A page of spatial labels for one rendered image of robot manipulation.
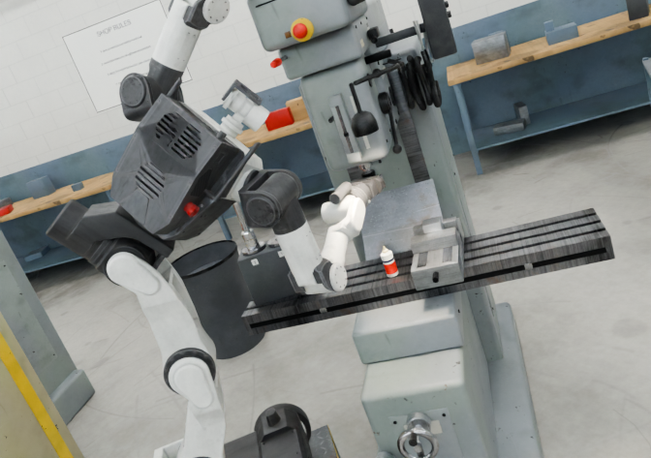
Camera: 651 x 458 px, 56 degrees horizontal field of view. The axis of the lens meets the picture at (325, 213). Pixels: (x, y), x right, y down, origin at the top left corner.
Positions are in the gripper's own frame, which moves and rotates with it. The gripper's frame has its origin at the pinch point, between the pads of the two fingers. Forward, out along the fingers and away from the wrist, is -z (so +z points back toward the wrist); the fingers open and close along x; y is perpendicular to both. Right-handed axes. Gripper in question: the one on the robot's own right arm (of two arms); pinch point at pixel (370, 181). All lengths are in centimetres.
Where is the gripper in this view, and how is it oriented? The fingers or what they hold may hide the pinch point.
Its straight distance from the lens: 204.1
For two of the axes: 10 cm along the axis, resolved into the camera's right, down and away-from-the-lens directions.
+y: 3.2, 9.0, 3.0
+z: -4.1, 4.2, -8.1
